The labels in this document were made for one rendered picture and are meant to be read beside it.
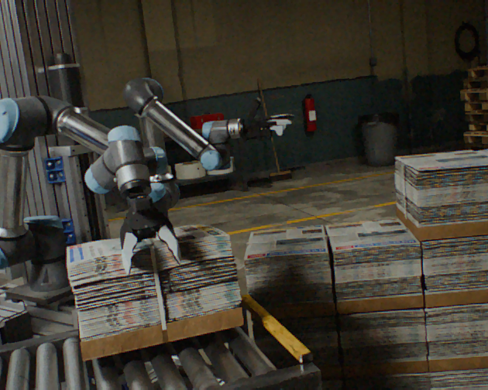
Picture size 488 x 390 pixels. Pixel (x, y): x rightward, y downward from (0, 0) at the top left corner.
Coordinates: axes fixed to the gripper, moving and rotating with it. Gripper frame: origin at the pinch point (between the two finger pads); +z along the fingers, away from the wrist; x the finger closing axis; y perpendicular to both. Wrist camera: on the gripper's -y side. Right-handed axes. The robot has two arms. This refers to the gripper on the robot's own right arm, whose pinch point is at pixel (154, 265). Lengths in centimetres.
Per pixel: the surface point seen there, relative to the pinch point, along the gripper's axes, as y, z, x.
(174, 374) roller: 8.9, 22.1, -0.1
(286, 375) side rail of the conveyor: -1.4, 29.2, -21.2
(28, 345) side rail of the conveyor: 38.2, 1.9, 31.4
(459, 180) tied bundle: 31, -17, -103
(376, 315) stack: 63, 12, -75
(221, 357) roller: 11.4, 20.7, -11.5
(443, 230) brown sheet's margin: 41, -5, -97
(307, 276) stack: 60, -5, -55
